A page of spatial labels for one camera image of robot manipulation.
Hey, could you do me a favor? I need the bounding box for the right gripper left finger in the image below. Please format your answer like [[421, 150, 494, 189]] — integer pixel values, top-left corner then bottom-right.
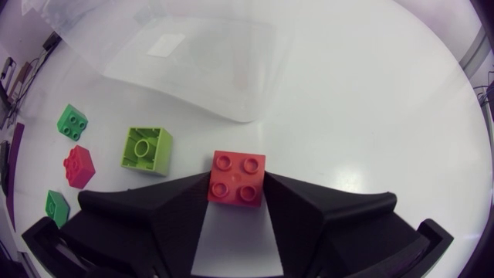
[[61, 171, 211, 278]]

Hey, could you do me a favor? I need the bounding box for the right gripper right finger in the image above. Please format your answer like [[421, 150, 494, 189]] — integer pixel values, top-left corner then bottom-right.
[[262, 171, 430, 278]]

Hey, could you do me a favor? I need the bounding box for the orange-red toy brick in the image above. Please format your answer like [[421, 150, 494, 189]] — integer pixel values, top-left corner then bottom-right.
[[207, 150, 267, 209]]

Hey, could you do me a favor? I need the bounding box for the clear plastic container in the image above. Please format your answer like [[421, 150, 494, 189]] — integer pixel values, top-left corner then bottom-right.
[[40, 0, 289, 124]]

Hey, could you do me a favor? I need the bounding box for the lime green toy brick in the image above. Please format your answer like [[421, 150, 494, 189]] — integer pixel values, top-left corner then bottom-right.
[[120, 127, 174, 178]]

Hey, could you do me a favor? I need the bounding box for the red toy brick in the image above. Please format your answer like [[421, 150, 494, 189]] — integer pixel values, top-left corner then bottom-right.
[[63, 144, 96, 190]]

